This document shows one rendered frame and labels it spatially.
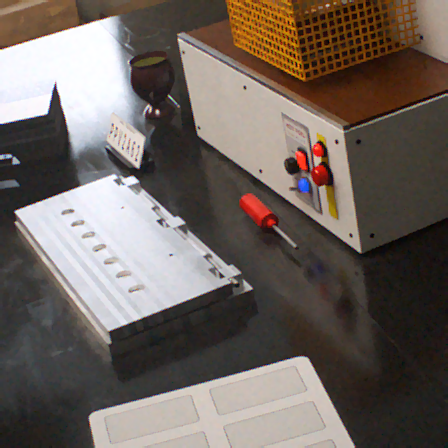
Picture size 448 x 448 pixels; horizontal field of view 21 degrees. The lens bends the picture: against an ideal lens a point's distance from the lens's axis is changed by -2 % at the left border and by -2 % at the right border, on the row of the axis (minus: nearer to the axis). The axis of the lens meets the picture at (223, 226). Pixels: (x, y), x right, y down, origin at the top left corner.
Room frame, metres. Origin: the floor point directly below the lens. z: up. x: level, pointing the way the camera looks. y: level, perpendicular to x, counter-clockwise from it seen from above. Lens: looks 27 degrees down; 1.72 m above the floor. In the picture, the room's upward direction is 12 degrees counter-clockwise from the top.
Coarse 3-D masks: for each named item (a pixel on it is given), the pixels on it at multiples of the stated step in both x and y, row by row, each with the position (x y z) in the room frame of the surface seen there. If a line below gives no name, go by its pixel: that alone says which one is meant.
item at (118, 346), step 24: (144, 192) 1.72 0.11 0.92; (168, 216) 1.62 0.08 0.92; (24, 240) 1.66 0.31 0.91; (48, 264) 1.54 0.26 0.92; (216, 264) 1.42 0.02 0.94; (240, 288) 1.37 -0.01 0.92; (192, 312) 1.33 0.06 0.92; (216, 312) 1.34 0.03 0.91; (96, 336) 1.34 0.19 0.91; (144, 336) 1.31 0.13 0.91; (168, 336) 1.32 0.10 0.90
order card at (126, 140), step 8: (112, 112) 1.99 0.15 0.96; (112, 120) 1.98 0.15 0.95; (120, 120) 1.95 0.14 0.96; (112, 128) 1.97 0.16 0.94; (120, 128) 1.94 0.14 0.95; (128, 128) 1.91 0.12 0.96; (112, 136) 1.96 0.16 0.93; (120, 136) 1.93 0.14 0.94; (128, 136) 1.90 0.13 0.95; (136, 136) 1.87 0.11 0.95; (144, 136) 1.84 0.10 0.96; (112, 144) 1.95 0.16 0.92; (120, 144) 1.92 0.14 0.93; (128, 144) 1.89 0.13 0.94; (136, 144) 1.86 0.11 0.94; (144, 144) 1.84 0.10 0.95; (120, 152) 1.91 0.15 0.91; (128, 152) 1.88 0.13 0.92; (136, 152) 1.85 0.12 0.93; (136, 160) 1.84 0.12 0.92
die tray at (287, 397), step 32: (224, 384) 1.17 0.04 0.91; (256, 384) 1.16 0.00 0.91; (288, 384) 1.15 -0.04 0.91; (320, 384) 1.13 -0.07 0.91; (96, 416) 1.16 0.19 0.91; (128, 416) 1.15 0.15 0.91; (160, 416) 1.13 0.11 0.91; (192, 416) 1.12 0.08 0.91; (224, 416) 1.11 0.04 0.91; (256, 416) 1.10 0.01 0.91; (288, 416) 1.08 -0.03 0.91; (320, 416) 1.07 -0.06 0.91
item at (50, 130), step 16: (48, 80) 2.12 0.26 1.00; (48, 112) 2.00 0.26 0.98; (0, 128) 2.00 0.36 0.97; (16, 128) 2.00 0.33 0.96; (32, 128) 2.00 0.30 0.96; (48, 128) 2.00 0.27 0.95; (64, 128) 2.09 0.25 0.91; (0, 144) 2.00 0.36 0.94; (16, 144) 2.00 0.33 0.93; (32, 144) 2.00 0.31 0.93; (48, 144) 2.00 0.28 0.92; (64, 144) 2.04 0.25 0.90
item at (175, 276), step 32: (96, 192) 1.71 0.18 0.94; (128, 192) 1.69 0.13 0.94; (32, 224) 1.65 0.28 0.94; (64, 224) 1.62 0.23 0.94; (96, 224) 1.60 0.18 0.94; (128, 224) 1.58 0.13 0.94; (160, 224) 1.57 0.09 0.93; (64, 256) 1.52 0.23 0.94; (96, 256) 1.50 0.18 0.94; (128, 256) 1.48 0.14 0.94; (160, 256) 1.46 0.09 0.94; (192, 256) 1.44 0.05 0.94; (96, 288) 1.41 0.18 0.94; (128, 288) 1.39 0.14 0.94; (160, 288) 1.37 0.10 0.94; (192, 288) 1.36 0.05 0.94; (224, 288) 1.35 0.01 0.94; (96, 320) 1.34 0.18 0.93; (128, 320) 1.31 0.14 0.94; (160, 320) 1.32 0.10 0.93
